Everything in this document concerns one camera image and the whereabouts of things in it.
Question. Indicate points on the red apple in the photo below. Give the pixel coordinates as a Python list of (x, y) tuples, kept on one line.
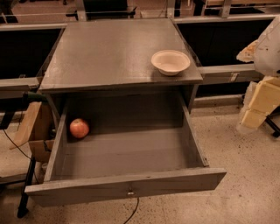
[(79, 128)]

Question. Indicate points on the black stand leg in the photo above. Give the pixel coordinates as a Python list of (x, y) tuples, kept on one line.
[(22, 208)]

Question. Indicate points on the wooden plank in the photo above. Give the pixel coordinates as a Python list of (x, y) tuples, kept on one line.
[(29, 128)]

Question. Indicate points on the grey cabinet counter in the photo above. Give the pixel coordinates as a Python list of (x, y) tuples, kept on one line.
[(114, 54)]

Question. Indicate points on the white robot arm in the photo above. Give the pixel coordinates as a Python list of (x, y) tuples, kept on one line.
[(268, 63)]

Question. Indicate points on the grey open top drawer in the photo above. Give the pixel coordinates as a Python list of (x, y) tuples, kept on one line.
[(142, 142)]

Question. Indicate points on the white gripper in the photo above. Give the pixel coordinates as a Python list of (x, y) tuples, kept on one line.
[(269, 53)]

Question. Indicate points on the cardboard box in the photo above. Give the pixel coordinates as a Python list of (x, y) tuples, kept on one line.
[(41, 149)]

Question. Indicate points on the white paper bowl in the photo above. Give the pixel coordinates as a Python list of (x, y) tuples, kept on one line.
[(170, 62)]

